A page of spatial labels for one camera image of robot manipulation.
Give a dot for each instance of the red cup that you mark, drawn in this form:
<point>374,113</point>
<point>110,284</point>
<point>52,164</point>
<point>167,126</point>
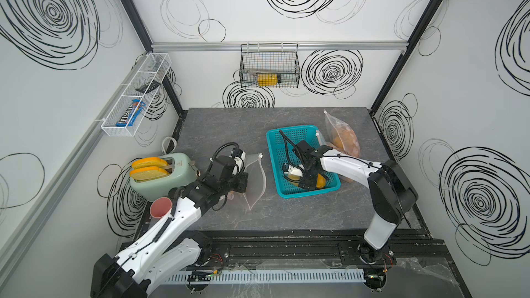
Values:
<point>160,207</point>

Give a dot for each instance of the black wire wall basket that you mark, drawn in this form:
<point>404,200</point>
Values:
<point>279,58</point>

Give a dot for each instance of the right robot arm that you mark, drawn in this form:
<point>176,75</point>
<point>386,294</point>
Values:
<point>392,193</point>

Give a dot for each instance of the white wire shelf basket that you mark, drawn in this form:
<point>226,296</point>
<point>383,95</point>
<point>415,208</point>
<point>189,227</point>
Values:
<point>148,67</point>

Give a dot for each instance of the yellow item in basket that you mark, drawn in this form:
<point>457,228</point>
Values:
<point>267,79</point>

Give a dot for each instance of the potato top right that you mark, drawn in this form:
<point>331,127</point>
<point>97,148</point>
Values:
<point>238,193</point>

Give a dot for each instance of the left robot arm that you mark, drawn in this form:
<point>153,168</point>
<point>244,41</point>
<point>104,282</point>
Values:
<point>138,270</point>

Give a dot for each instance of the mint green toaster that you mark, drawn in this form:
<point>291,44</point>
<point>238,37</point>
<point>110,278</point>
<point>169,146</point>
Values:
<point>182,172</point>

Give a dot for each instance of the lower toast slice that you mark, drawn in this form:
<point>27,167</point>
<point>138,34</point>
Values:
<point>148,173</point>

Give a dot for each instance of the blue candy packet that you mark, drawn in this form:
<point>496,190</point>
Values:
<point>131,113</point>

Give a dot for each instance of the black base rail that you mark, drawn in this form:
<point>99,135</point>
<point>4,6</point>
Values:
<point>348,246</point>

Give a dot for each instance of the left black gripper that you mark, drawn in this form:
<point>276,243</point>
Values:
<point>241,178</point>

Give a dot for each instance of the upper toast slice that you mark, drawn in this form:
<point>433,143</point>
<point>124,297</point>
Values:
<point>149,162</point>

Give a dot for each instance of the white slotted cable duct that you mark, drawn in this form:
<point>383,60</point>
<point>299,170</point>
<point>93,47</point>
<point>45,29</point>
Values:
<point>297,276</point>

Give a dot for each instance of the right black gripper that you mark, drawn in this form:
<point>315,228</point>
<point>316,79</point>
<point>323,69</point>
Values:
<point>307,183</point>

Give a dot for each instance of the potato right middle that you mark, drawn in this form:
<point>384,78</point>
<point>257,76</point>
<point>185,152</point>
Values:
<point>321,181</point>

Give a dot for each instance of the clear zipper bag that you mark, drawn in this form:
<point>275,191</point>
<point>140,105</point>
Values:
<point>256,183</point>
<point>322,141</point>
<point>332,123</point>

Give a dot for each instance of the black remote control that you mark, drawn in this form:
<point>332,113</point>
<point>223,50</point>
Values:
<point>148,87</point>

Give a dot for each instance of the toast slice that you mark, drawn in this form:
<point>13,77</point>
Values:
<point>148,173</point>
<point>149,162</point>

